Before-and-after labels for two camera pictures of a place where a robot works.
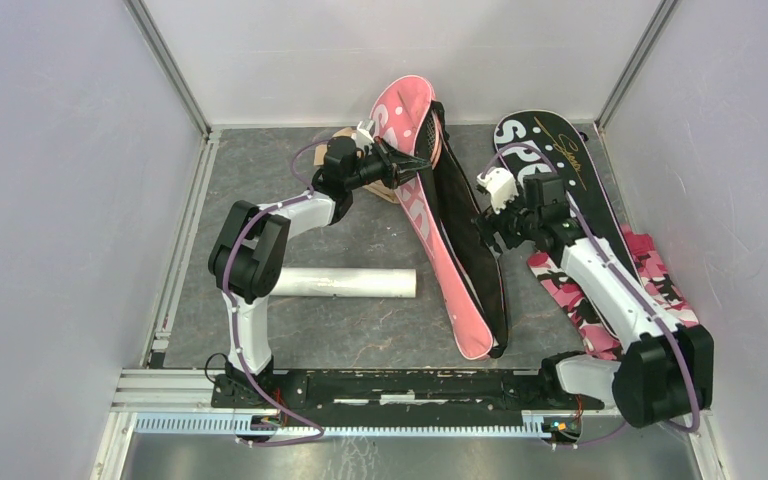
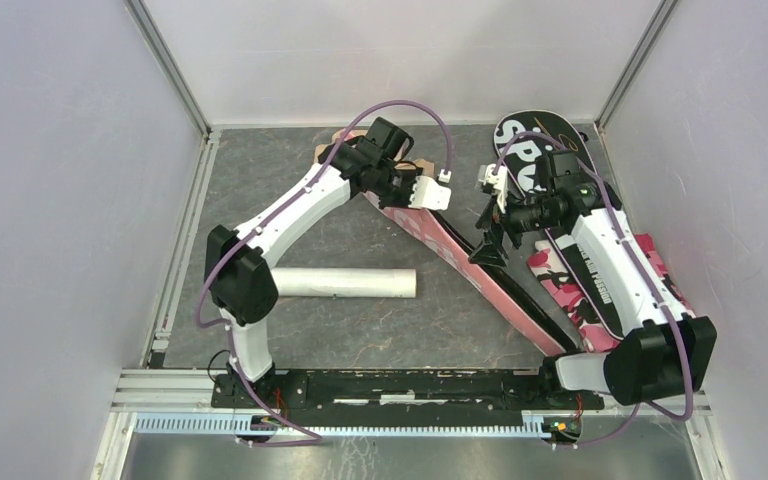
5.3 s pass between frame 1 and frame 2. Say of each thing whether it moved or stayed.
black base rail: stayed
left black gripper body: moved
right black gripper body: stayed
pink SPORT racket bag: moved
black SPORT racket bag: stayed
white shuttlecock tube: stayed
